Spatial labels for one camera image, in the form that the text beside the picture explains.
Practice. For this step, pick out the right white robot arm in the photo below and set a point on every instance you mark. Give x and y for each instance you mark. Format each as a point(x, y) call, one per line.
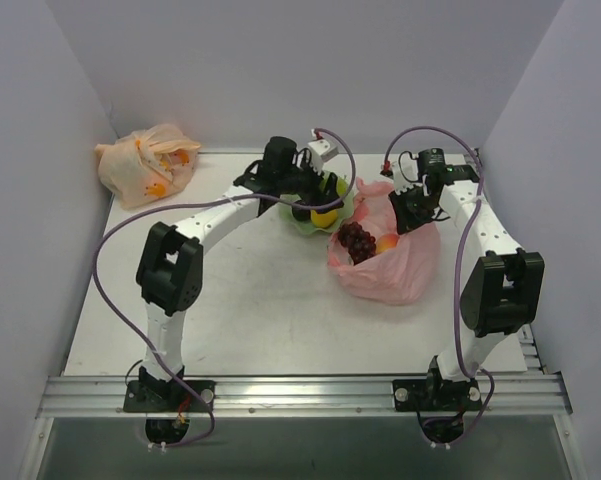
point(496, 282)

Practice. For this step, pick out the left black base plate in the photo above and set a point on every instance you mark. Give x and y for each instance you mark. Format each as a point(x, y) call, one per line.
point(141, 399)

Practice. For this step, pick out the green apple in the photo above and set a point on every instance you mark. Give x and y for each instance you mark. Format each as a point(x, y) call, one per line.
point(334, 187)

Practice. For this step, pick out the pink plastic bag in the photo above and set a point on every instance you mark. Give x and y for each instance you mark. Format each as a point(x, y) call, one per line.
point(398, 276)

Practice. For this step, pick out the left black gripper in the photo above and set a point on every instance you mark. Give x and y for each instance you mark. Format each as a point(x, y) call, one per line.
point(318, 195)

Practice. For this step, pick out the dark purple plum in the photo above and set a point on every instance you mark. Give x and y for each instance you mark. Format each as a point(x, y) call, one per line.
point(301, 214)

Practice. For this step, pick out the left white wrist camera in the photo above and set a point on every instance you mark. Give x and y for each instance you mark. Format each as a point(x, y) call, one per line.
point(321, 150)

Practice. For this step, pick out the aluminium rail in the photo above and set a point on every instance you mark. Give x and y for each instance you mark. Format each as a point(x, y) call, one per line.
point(287, 397)

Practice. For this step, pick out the green leaf-shaped plate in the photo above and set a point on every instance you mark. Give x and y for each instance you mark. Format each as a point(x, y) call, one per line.
point(306, 228)

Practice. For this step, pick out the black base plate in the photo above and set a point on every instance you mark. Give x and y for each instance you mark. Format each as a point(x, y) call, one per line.
point(437, 395)
point(141, 399)

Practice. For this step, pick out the orange peach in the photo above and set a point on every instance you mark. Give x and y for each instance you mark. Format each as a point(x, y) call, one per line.
point(386, 242)

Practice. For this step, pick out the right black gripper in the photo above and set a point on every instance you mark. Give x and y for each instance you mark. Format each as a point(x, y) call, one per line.
point(410, 211)

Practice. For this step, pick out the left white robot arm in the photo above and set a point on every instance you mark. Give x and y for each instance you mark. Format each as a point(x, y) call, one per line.
point(170, 272)

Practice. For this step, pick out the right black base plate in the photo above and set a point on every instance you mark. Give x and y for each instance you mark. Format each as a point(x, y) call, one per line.
point(437, 395)

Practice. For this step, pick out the orange tied plastic bag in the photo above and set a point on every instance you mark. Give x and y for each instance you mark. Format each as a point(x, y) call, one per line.
point(147, 165)

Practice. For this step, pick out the red grape bunch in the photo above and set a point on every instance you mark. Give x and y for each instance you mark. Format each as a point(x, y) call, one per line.
point(358, 242)

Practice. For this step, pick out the yellow pear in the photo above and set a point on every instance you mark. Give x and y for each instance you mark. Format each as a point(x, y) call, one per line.
point(323, 219)

